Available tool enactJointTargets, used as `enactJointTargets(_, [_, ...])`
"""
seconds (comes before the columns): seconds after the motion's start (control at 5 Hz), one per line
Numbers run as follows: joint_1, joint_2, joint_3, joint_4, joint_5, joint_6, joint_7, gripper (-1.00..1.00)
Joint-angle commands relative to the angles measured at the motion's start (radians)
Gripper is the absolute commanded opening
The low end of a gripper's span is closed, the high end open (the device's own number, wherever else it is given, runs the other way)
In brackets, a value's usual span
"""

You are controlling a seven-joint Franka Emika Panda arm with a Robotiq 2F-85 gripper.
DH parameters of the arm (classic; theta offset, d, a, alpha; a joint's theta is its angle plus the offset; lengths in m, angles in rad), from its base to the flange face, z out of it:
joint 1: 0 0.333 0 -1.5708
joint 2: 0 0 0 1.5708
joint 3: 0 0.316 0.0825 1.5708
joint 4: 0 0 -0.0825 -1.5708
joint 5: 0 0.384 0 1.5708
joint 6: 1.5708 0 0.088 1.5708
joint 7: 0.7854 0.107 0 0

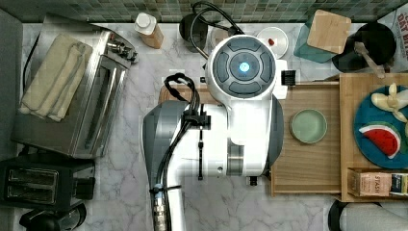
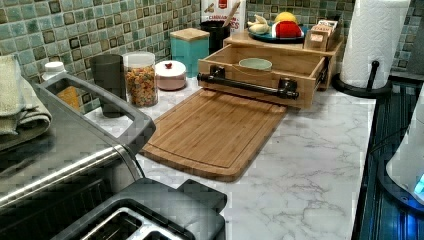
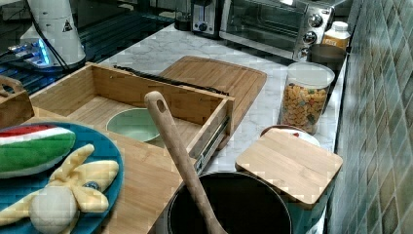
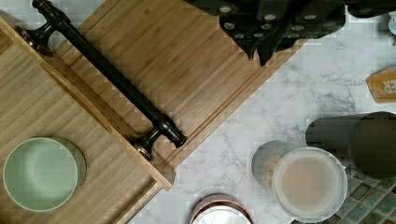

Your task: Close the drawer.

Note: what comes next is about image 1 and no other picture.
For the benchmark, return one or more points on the black coffee maker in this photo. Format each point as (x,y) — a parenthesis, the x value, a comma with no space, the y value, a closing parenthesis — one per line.
(39,220)

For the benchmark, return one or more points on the Stash tea box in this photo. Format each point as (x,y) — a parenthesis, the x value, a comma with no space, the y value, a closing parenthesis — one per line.
(369,183)

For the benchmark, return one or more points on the white-capped spice bottle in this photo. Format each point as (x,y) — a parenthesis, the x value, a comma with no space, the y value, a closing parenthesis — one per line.
(147,27)

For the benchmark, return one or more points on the teal canister with wooden lid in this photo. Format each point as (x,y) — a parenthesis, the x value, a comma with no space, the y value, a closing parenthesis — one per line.
(322,37)

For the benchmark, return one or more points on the wooden drawer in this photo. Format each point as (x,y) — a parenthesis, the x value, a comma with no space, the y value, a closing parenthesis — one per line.
(310,168)

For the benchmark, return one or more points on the folded beige towel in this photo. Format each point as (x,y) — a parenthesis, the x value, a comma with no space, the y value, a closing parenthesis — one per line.
(57,79)

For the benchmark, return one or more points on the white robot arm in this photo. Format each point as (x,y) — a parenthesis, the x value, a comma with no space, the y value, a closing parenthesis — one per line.
(240,134)

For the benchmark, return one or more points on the white paper towel roll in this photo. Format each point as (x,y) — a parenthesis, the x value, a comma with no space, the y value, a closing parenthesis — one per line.
(392,222)

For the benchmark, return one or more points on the blue plate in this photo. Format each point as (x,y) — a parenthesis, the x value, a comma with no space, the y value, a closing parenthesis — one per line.
(368,114)

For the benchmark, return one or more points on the wooden drawer organizer shelf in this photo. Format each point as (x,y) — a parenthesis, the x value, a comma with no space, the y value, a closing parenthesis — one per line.
(354,87)

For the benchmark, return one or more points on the stainless steel toaster oven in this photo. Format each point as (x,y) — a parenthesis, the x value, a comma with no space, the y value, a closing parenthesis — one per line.
(84,130)

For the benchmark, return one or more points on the wooden spoon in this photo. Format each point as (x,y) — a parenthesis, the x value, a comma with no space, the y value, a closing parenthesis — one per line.
(361,49)

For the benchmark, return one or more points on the toy watermelon slice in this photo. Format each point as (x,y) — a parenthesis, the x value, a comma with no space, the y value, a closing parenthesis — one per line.
(384,137)

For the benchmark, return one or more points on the black paper towel holder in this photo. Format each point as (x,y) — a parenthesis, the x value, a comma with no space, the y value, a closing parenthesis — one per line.
(333,216)

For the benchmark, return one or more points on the dark grey cup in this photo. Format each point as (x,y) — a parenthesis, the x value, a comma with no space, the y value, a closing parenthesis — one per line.
(193,31)

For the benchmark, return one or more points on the black utensil holder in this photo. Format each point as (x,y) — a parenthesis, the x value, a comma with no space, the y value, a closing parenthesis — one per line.
(378,39)

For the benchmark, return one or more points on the clear cereal jar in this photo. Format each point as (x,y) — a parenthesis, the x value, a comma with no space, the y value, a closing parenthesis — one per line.
(218,35)

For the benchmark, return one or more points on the toy banana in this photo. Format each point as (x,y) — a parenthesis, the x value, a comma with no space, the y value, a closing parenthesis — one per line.
(392,102)

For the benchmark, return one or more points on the green ceramic bowl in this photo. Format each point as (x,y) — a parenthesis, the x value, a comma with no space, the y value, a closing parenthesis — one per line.
(308,126)

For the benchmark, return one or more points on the black two-slot toaster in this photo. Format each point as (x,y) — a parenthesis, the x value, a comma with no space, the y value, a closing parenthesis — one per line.
(55,185)

